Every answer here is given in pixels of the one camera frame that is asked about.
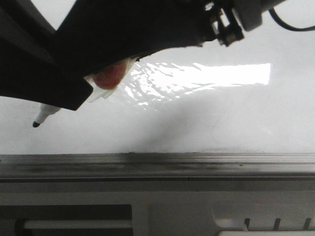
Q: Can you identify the grey metal whiteboard tray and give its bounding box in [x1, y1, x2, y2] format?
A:
[0, 152, 315, 182]

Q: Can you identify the white whiteboard marker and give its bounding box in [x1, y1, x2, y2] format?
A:
[32, 103, 61, 128]

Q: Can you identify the grey plastic unit below board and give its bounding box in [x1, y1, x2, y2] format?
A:
[0, 180, 315, 236]

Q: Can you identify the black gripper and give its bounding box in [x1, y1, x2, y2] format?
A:
[51, 0, 216, 74]

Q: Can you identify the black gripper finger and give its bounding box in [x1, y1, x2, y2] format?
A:
[0, 0, 56, 64]
[0, 44, 93, 111]

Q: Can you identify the red magnet taped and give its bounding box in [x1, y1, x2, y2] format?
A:
[84, 58, 136, 103]

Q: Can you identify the black cable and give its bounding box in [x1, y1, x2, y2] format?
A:
[268, 7, 315, 32]

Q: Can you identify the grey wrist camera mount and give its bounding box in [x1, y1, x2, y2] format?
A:
[204, 0, 283, 47]

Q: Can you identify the white whiteboard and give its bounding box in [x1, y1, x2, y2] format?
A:
[0, 14, 315, 154]

